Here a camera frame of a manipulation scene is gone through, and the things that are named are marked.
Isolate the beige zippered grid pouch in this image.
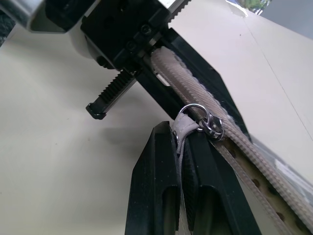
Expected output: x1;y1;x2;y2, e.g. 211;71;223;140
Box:
150;47;313;235

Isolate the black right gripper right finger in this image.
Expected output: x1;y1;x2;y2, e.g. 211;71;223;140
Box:
182;136;263;235

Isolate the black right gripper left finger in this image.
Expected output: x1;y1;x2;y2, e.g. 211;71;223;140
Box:
124;120;182;235

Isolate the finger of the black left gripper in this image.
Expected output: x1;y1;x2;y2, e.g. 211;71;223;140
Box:
135;66;186;122
161;27;250;141

